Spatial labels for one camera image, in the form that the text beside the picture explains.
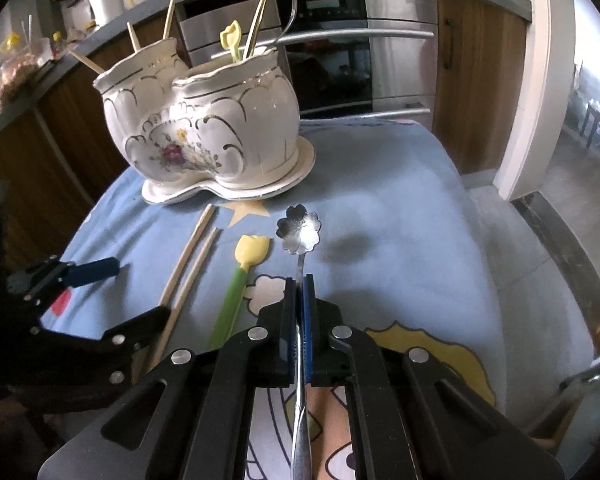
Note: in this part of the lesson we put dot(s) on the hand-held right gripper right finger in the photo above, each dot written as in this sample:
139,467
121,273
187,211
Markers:
307,320

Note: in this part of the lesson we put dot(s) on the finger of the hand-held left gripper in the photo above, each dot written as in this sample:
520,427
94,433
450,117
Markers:
130,332
95,270

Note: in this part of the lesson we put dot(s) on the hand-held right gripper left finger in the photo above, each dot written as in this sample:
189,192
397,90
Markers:
275,355

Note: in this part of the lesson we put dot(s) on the wooden chopstick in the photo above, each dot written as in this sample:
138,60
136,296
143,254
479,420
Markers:
171,10
86,62
133,36
190,280
190,247

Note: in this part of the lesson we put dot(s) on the flower-shaped metal spoon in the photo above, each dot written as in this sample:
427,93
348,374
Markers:
300,232

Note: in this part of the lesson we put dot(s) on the white floral ceramic utensil holder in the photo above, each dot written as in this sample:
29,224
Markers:
200,125

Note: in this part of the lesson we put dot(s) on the blue printed cloth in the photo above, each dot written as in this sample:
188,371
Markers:
405,220

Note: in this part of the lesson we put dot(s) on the wooden base cabinet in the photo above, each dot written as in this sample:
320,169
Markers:
55,130

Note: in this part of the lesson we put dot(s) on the white ceramic drip tray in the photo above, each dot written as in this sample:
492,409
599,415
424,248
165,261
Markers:
280,175

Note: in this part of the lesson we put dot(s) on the clear snack jar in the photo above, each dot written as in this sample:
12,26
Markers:
15,77

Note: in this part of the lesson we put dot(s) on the white thermos mug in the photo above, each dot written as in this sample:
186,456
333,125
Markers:
105,0

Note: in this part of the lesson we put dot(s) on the stainless steel oven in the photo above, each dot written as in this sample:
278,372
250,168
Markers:
355,45

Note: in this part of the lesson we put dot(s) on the narrow wooden cabinet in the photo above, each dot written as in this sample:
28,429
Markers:
480,85

